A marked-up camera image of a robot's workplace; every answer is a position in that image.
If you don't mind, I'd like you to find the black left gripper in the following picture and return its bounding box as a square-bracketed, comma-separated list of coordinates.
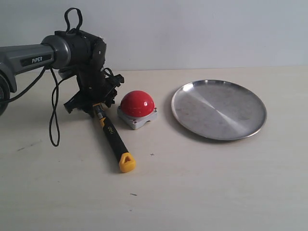
[64, 64, 125, 117]

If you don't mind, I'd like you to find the red dome push button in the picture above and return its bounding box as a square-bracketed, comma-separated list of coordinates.
[117, 90, 158, 130]

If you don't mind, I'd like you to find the black yellow claw hammer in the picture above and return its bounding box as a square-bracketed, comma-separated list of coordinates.
[92, 103, 136, 173]

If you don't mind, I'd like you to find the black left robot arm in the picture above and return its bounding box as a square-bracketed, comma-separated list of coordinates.
[0, 29, 124, 116]

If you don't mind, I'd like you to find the round stainless steel plate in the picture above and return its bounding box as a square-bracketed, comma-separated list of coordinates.
[170, 79, 267, 141]

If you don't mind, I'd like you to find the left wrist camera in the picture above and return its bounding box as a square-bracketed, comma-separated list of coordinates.
[58, 68, 76, 80]

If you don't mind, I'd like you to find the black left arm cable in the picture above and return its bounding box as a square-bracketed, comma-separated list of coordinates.
[7, 7, 84, 147]

